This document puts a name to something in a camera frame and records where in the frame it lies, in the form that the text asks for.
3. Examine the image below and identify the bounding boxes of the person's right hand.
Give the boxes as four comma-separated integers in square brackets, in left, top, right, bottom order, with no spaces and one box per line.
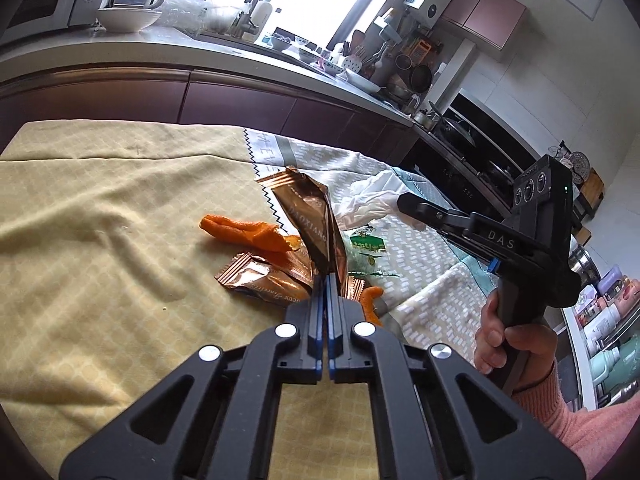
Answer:
[473,290,559,383]

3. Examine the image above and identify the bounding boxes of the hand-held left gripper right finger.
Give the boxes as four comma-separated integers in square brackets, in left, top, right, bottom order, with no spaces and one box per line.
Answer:
[328,272,586,480]

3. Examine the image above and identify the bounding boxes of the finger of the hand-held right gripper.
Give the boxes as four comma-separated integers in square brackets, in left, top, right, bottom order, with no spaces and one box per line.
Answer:
[397,193,476,242]

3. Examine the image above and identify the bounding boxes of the clear plastic wrapper green print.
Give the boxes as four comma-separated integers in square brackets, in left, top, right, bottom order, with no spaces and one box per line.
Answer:
[345,225,402,282]

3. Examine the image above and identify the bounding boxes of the black hanging pan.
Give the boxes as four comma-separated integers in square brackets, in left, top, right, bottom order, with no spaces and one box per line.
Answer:
[409,63,433,94]

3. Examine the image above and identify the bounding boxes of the pile of clear plastic bags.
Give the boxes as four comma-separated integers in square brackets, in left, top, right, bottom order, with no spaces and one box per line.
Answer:
[160,0,242,37]

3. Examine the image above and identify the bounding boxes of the white crumpled tissue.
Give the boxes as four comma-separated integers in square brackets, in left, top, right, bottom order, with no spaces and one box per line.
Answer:
[334,169,427,235]

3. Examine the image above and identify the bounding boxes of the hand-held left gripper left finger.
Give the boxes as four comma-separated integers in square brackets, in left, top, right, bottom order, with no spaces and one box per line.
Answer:
[59,280,329,480]

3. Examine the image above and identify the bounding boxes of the white dish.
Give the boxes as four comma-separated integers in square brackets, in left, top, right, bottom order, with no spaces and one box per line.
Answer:
[345,67,382,94]

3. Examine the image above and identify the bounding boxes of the white soap bottle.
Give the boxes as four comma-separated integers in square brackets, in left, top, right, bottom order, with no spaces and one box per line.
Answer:
[250,0,274,44]

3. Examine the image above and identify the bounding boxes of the white ceramic bowl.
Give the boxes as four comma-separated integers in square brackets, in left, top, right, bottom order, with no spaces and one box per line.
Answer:
[97,6,162,34]

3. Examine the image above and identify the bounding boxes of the shelf with bottles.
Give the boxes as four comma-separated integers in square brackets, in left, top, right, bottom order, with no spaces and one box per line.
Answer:
[564,240,640,413]

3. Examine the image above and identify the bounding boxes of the steel kitchen faucet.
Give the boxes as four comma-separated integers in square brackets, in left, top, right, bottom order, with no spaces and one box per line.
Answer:
[231,7,261,39]

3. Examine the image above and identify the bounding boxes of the yellow patterned blanket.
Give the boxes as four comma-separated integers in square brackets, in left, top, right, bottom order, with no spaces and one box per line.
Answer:
[0,120,497,480]

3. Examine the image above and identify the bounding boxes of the wall utensil rack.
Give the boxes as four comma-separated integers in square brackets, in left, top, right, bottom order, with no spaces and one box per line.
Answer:
[380,7,451,68]

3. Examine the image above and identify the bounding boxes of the utensil holder with utensils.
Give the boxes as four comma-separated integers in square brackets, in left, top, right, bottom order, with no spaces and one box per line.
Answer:
[342,29,382,74]

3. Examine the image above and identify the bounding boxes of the person's right forearm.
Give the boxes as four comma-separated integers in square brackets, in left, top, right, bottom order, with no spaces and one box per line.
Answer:
[509,360,640,480]

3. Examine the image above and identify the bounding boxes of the steel pot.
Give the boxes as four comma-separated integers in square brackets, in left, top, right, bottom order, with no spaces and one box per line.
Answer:
[387,82,417,104]

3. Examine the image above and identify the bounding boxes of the small orange peel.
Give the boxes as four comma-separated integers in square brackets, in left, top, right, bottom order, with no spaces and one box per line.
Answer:
[357,285,386,324]

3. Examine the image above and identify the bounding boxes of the pink wall cabinet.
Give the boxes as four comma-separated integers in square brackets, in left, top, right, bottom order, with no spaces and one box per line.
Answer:
[439,0,529,52]

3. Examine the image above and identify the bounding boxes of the long orange peel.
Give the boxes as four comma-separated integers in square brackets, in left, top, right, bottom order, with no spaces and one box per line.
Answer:
[200,214,301,255]

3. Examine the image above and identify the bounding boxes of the large copper foil bag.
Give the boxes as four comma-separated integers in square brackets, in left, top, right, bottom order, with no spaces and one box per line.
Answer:
[257,166,351,287]

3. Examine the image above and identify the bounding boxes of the small copper foil wrapper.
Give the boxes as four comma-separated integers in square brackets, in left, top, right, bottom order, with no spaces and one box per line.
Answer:
[215,252,312,307]
[278,234,317,283]

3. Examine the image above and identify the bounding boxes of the black built-in stove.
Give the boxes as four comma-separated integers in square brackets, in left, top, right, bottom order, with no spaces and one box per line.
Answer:
[400,89,551,222]

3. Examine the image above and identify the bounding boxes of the kitchen counter with cabinets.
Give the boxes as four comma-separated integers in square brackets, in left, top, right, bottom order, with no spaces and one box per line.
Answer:
[0,25,432,173]

